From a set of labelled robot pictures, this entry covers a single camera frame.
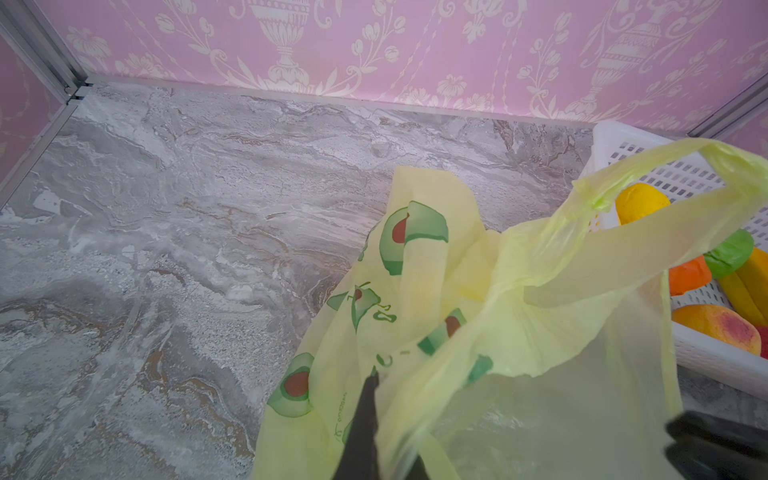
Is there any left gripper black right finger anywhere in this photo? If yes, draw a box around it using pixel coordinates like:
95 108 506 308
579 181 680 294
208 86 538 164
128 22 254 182
665 411 767 480

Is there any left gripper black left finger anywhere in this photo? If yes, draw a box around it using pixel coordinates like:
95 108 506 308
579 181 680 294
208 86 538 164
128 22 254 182
333 371 382 480

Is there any peach fruit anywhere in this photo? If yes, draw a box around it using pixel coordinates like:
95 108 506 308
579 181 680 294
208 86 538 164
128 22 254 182
672 304 762 356

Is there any red lychee fruit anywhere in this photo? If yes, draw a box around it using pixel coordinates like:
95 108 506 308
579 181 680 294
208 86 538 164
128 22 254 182
756 326 768 359

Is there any yellow-green plastic bag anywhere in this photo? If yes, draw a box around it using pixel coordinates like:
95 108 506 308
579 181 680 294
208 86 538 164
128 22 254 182
253 139 767 479

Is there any green fruit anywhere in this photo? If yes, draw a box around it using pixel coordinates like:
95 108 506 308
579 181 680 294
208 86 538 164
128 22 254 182
703 229 755 280

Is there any yellow lemon fruit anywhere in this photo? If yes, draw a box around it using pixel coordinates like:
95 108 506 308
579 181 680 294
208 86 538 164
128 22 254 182
616 183 671 225

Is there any white plastic basket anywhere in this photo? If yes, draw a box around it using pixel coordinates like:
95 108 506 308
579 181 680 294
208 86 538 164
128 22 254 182
582 121 767 400

